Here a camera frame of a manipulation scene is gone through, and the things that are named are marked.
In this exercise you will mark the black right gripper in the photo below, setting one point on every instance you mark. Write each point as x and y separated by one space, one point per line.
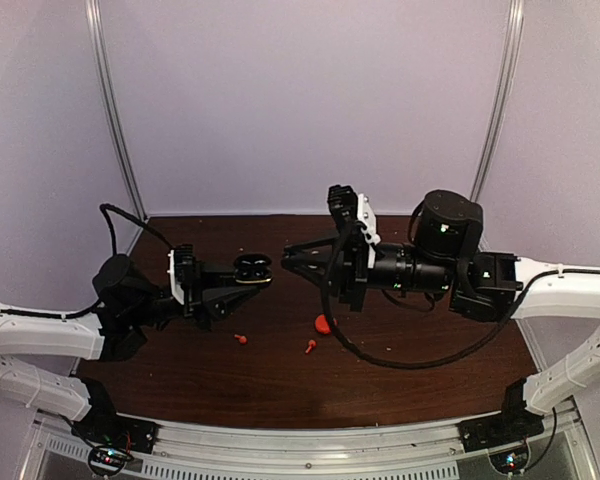
350 273

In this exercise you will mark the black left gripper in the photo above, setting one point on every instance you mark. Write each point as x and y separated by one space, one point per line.
201 303

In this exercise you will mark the black charging case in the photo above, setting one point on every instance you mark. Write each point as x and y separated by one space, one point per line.
253 269

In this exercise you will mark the orange earbud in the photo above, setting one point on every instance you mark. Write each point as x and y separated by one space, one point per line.
241 339
311 345

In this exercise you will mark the red round charging case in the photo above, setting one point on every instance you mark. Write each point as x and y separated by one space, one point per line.
321 325

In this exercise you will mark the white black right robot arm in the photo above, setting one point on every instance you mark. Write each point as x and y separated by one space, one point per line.
442 260

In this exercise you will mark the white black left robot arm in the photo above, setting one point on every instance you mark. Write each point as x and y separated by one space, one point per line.
113 330

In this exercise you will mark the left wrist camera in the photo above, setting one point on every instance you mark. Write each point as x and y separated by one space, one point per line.
181 273

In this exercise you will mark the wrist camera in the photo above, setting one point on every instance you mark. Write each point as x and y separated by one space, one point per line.
181 273
348 207

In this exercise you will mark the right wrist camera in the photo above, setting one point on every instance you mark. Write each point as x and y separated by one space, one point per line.
348 207

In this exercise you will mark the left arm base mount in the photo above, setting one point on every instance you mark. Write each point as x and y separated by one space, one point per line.
112 441

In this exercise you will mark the aluminium front rail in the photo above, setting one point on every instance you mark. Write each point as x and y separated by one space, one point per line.
430 450

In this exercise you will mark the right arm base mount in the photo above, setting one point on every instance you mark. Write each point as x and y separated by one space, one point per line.
505 439

